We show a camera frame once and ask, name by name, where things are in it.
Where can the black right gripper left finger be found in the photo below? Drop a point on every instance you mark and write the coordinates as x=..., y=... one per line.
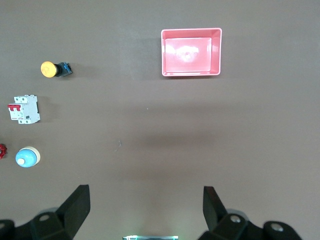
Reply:
x=67, y=215

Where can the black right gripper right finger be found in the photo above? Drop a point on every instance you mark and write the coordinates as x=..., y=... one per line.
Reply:
x=225, y=220

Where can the yellow push button switch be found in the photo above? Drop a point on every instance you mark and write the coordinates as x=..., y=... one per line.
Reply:
x=53, y=69

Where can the blue dome white base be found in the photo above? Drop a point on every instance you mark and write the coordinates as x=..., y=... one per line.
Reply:
x=27, y=157

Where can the red knob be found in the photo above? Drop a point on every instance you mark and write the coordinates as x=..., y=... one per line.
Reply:
x=2, y=151

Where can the white circuit breaker red levers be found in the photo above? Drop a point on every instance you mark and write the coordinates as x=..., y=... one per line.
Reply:
x=24, y=109

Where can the pink plastic box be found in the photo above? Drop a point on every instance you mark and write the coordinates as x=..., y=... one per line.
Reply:
x=191, y=52

